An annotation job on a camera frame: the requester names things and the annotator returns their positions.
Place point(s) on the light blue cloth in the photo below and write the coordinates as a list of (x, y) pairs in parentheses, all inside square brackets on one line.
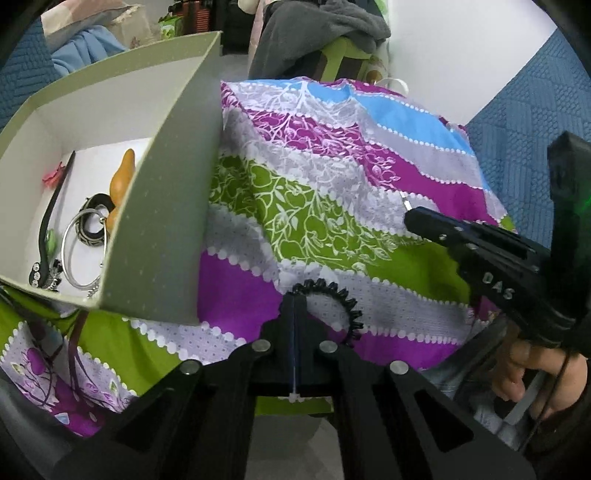
[(83, 46)]

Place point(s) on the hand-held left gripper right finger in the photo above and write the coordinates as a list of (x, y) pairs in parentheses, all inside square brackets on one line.
[(307, 355)]

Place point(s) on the red suitcase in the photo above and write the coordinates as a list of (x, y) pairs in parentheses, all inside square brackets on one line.
[(198, 14)]

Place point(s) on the grey-green cardboard box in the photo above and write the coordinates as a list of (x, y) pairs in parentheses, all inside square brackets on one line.
[(161, 207)]

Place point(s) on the orange gourd pendant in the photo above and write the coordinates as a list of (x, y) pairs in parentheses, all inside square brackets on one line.
[(122, 177)]

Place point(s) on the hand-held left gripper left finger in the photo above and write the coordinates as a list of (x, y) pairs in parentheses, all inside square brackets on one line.
[(281, 355)]

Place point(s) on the green bead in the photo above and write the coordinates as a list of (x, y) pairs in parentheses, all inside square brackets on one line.
[(50, 239)]

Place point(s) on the person's right hand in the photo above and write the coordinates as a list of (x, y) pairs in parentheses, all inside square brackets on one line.
[(549, 378)]

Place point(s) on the pink flower hair clip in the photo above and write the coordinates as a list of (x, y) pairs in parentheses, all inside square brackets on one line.
[(53, 174)]

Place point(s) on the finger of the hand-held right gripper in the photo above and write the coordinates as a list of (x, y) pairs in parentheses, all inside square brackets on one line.
[(485, 258), (471, 230)]

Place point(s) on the thin silver pin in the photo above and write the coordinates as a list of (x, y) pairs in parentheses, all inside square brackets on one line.
[(406, 201)]

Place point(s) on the silver bangle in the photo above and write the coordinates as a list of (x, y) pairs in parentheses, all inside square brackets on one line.
[(66, 249)]

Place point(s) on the pink quilt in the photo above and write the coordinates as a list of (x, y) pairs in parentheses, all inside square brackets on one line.
[(258, 23)]

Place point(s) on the person's right forearm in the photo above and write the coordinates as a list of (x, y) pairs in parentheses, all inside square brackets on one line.
[(570, 447)]

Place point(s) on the pink pillow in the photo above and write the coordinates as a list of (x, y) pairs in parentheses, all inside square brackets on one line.
[(92, 14)]

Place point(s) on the colourful striped floral cloth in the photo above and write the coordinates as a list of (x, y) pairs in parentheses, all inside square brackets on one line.
[(323, 184)]

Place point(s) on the green plastic stool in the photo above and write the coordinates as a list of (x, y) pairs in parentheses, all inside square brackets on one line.
[(341, 53)]

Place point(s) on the white printed bag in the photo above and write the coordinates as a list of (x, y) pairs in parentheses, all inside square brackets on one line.
[(392, 81)]

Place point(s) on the dark ornate pendant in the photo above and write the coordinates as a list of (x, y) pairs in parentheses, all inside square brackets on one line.
[(54, 274)]

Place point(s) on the green packet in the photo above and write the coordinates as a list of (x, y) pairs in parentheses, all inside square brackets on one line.
[(168, 27)]

